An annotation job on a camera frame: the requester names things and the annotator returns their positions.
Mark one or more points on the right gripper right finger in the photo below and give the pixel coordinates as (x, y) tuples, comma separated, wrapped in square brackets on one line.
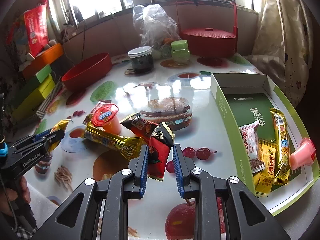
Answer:
[(228, 199)]

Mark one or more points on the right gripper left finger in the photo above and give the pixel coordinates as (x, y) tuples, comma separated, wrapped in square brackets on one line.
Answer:
[(98, 209)]

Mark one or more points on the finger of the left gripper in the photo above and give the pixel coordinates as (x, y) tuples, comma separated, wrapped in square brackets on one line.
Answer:
[(28, 139), (33, 145)]

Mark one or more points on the yellow peanut candy packet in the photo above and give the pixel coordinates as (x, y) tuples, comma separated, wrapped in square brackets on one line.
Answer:
[(263, 180)]

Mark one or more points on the orange jelly cup red lid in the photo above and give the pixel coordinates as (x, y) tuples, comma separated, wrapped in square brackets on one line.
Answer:
[(106, 117)]

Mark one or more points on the long gold snack bar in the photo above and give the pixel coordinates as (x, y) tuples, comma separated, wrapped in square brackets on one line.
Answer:
[(282, 171), (128, 147)]

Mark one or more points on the red black snack packet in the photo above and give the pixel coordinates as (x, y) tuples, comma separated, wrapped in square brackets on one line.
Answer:
[(139, 126), (160, 143)]

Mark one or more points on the pink jelly cup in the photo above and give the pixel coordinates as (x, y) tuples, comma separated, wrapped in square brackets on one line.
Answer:
[(304, 155)]

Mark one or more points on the white foam sheet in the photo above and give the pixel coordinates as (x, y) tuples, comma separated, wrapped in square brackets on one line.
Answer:
[(41, 206)]

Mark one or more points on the green yellow stacked boxes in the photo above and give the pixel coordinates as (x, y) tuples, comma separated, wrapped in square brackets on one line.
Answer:
[(34, 92)]

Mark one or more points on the red oval tray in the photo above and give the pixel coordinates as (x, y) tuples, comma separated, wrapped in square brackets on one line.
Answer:
[(87, 72)]

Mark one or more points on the orange box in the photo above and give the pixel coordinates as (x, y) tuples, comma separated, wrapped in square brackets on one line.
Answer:
[(47, 57)]

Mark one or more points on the dark jar white lid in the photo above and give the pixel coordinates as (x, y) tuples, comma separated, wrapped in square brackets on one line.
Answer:
[(141, 59)]

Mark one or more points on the red snack bag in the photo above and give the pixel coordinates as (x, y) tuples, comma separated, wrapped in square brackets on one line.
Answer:
[(35, 21)]

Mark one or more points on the green white gift box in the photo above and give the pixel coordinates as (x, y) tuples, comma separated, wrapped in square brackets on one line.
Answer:
[(245, 98)]

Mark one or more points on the clear plastic bag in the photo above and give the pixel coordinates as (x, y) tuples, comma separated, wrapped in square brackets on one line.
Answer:
[(156, 29)]

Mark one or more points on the green lidded jar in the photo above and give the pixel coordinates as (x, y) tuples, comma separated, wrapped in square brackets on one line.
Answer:
[(180, 52)]

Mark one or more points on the floral cream curtain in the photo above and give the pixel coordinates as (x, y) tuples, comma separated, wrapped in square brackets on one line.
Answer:
[(283, 47)]

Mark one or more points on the red basket with handle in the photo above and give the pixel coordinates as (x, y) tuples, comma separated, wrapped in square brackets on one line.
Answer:
[(210, 42)]

